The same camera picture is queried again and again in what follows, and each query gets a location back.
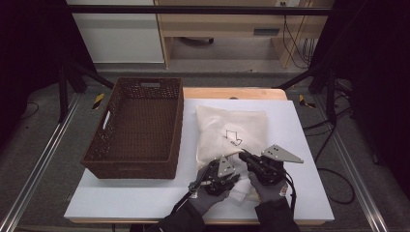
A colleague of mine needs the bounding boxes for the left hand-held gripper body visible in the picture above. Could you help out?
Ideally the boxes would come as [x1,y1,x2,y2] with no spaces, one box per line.
[201,155,236,196]

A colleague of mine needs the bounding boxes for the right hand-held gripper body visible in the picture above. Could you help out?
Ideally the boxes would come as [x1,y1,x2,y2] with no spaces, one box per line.
[255,144,304,187]

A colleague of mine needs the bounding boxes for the white board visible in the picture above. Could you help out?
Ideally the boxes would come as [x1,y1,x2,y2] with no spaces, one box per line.
[63,98,336,222]

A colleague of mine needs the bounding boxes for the light wooden desk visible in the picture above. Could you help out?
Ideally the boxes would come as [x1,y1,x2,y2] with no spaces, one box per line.
[154,0,337,70]

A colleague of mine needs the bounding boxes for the black metal stand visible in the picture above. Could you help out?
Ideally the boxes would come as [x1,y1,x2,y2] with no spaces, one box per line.
[274,62,339,125]
[57,61,115,124]

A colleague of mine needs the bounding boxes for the brown woven basket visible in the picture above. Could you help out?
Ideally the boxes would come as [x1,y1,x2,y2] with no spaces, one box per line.
[80,76,185,180]

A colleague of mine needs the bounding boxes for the aluminium rail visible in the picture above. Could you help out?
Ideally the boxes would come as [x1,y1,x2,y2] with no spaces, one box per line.
[0,93,83,232]
[313,96,390,232]

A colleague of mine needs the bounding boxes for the white shirt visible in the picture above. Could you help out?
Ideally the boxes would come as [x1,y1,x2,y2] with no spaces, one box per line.
[230,177,256,203]

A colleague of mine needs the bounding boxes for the white cabinet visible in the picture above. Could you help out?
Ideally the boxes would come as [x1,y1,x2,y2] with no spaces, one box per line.
[65,0,165,64]

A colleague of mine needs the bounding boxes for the person's left hand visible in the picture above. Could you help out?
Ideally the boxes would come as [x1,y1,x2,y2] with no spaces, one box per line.
[189,162,230,217]

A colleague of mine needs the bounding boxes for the person's right hand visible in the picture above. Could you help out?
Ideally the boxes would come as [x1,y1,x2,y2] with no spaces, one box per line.
[249,173,289,204]

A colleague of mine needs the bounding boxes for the wooden table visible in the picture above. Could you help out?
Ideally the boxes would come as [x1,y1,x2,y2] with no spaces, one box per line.
[69,86,327,226]

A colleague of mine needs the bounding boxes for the cream mesh laundry bag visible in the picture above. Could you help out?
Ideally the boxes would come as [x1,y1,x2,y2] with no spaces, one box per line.
[194,104,269,204]

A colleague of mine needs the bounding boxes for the black metal bar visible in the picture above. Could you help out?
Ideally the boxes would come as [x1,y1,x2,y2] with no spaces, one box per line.
[66,4,335,16]

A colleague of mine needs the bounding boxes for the yellow black tape marker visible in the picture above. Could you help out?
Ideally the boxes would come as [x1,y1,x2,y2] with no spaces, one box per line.
[298,94,317,109]
[91,93,105,110]

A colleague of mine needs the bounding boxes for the hanging black cables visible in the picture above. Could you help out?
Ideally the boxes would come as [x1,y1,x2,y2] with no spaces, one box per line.
[281,14,315,70]

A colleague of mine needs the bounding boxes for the black curtain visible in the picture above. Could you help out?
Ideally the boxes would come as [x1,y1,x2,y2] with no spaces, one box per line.
[310,0,410,194]
[0,0,98,146]

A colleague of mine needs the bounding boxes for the thin black floor cable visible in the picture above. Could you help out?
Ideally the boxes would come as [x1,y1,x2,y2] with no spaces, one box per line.
[20,101,41,121]

